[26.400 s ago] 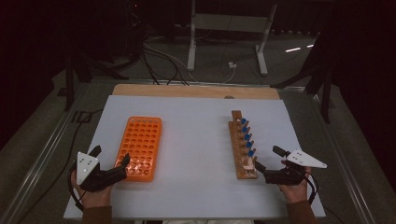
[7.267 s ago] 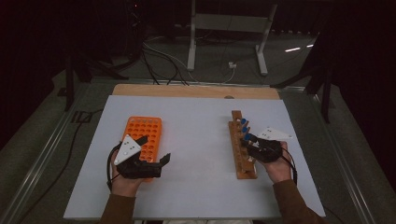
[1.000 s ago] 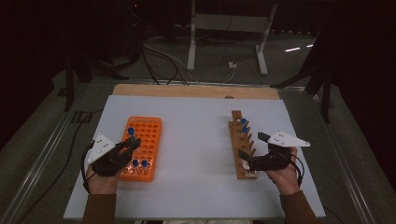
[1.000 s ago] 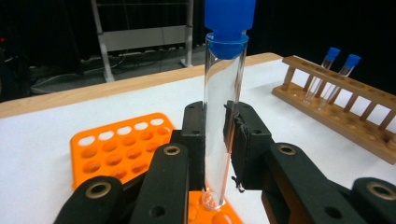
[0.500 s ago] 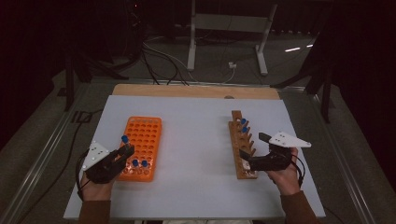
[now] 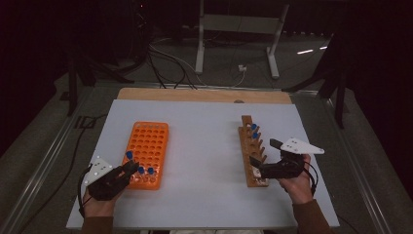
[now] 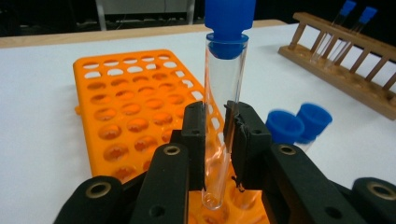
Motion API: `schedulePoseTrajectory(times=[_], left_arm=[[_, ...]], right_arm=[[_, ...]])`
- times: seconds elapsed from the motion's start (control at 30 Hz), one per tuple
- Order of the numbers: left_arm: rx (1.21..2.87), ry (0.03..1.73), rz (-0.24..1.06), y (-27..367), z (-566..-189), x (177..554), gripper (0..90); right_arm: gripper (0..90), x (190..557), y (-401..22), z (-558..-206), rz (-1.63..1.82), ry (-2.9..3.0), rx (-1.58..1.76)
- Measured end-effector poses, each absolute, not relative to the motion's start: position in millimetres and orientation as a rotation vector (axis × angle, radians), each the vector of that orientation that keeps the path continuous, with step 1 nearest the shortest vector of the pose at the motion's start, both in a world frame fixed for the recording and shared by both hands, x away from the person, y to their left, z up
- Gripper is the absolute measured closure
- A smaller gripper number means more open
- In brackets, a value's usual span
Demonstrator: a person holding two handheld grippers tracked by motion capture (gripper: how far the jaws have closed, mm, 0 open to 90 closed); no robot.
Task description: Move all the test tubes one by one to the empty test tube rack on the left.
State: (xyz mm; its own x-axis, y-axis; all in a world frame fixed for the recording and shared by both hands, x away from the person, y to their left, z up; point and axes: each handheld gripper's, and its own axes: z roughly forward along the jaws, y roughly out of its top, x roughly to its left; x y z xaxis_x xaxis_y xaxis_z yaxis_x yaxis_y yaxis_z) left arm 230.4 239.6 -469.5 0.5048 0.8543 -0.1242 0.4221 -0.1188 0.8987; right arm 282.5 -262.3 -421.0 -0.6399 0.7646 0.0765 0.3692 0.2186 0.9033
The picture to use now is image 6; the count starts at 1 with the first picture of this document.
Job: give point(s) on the blue-capped glass test tube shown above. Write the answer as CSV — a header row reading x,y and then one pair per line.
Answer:
x,y
255,135
254,126
150,170
141,170
129,154

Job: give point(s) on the person's left hand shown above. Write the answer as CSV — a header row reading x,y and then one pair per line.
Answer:
x,y
99,208

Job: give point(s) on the orange plastic test tube rack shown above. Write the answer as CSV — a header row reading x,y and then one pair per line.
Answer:
x,y
149,143

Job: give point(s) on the black tripod stand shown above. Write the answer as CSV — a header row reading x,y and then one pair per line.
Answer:
x,y
339,97
73,84

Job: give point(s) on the person's right hand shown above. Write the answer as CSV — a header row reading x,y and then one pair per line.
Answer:
x,y
297,190

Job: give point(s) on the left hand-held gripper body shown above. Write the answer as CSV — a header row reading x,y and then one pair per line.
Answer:
x,y
105,187

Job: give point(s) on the white metal stand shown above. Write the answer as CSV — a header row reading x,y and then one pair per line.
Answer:
x,y
240,23

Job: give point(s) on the white board sheet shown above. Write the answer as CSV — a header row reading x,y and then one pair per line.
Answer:
x,y
201,146

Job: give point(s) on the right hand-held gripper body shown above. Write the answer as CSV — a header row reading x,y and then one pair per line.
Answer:
x,y
285,169

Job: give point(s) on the wooden peg test tube rack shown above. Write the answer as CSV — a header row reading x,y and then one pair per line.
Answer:
x,y
248,148

